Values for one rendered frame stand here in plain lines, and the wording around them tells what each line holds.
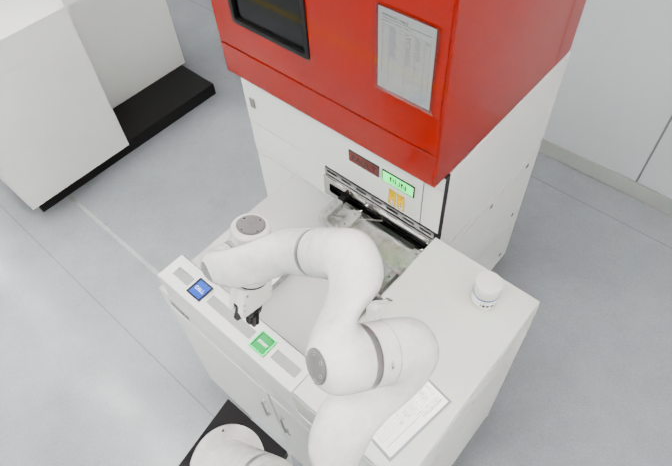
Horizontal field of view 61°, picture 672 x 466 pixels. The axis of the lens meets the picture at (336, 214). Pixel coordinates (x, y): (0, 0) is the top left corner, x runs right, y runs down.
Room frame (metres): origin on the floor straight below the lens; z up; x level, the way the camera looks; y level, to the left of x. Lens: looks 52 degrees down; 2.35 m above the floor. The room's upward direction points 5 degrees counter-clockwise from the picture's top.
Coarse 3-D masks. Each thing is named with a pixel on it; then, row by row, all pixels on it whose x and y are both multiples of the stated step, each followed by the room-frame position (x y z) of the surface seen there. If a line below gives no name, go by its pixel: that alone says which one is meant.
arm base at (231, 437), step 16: (224, 432) 0.45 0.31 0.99; (240, 432) 0.45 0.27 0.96; (208, 448) 0.41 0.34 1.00; (224, 448) 0.40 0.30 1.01; (240, 448) 0.39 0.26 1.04; (256, 448) 0.39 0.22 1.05; (192, 464) 0.38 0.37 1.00; (208, 464) 0.38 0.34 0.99; (224, 464) 0.36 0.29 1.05; (240, 464) 0.34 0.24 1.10
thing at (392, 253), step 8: (344, 208) 1.18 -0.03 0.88; (328, 224) 1.13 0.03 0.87; (336, 224) 1.12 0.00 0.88; (360, 224) 1.11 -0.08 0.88; (368, 224) 1.11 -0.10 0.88; (368, 232) 1.08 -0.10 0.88; (376, 232) 1.08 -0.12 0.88; (376, 240) 1.04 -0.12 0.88; (384, 240) 1.04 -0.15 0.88; (392, 240) 1.04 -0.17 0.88; (384, 248) 1.01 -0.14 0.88; (392, 248) 1.01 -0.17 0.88; (400, 248) 1.01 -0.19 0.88; (384, 256) 0.98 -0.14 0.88; (392, 256) 0.98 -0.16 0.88; (400, 256) 0.98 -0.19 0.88; (384, 264) 0.97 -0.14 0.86; (392, 264) 0.95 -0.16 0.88; (400, 272) 0.92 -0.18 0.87
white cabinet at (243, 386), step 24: (192, 336) 0.92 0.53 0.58; (216, 360) 0.83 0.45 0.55; (240, 384) 0.75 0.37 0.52; (264, 384) 0.63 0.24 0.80; (264, 408) 0.65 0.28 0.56; (288, 408) 0.57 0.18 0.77; (480, 408) 0.60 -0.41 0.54; (288, 432) 0.60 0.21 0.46; (456, 432) 0.48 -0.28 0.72; (456, 456) 0.56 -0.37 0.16
